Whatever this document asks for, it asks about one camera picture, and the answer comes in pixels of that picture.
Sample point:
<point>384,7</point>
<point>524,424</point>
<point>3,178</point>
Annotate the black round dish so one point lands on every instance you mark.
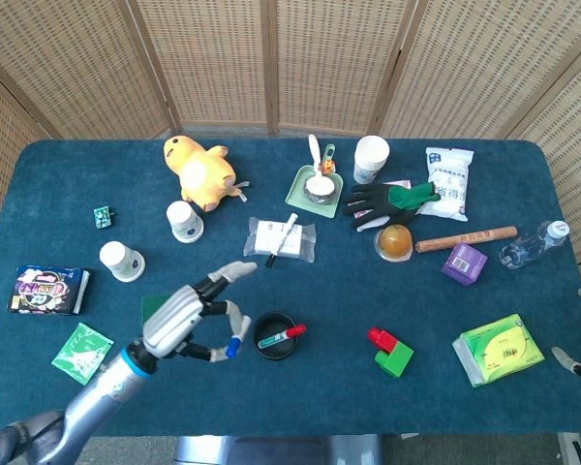
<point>266,324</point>

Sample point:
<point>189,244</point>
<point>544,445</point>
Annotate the clear plastic water bottle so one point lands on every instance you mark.
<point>528,247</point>

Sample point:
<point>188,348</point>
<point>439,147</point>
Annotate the green yellow tissue pack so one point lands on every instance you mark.
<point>498,349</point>

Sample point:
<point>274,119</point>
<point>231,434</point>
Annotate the orange jelly cup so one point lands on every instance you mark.
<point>394,242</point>

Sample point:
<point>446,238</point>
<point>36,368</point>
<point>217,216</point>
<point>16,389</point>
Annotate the black green work glove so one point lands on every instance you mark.
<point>373,203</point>

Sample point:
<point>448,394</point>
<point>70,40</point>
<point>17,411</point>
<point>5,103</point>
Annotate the black cap whiteboard marker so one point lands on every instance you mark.
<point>283,237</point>

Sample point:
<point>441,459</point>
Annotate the green yellow scrub sponge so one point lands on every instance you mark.
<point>151,306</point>

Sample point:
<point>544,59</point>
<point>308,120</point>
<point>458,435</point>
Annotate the red toy building block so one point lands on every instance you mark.
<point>382,339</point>

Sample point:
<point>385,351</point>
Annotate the red cap whiteboard marker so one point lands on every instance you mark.
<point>290,333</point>

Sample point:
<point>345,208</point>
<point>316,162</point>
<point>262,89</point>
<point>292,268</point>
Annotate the woven rattan folding screen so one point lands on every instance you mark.
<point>213,63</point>

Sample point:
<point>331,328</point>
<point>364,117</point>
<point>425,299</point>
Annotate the brown sausage stick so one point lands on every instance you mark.
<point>465,238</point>

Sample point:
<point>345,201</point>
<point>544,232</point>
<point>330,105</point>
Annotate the blue carpet table cloth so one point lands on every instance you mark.
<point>329,402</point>

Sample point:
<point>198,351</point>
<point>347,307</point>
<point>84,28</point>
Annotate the purple small box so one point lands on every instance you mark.
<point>465,264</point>

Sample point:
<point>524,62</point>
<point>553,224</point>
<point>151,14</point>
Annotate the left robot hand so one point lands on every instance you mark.
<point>172,319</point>

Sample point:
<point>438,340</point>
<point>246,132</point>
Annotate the fern print paper cup stack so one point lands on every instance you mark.
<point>123,261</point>
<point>186,223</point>

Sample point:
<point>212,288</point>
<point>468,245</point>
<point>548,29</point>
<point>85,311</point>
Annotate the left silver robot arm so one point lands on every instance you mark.
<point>101,392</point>

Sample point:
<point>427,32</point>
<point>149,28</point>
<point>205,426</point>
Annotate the white salt bag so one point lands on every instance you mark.
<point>448,184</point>

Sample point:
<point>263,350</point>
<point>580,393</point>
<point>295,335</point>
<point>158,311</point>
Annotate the orange duck toy green tag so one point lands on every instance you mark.
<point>327,164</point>

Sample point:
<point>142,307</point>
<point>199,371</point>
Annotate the yellow plush duck toy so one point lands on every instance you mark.
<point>203,174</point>

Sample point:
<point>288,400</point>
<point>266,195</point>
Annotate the light green dustpan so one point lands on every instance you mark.
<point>295,194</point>

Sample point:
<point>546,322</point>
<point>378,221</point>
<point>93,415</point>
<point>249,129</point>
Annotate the green tea packet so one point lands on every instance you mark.
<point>80,353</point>

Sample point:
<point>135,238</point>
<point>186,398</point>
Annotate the white brush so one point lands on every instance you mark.
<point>314,155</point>

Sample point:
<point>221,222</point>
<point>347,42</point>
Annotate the clear bag with white pack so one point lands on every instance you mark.
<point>302,247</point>

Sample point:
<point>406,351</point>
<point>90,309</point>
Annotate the grey robot torso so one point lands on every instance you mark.
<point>281,450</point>

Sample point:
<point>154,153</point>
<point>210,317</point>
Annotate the blue cap whiteboard marker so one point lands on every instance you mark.
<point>233,348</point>

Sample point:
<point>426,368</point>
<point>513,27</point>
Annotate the dark purple snack packet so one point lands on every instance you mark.
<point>48,290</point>

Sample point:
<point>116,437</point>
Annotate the green toy building block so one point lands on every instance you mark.
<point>396,359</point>

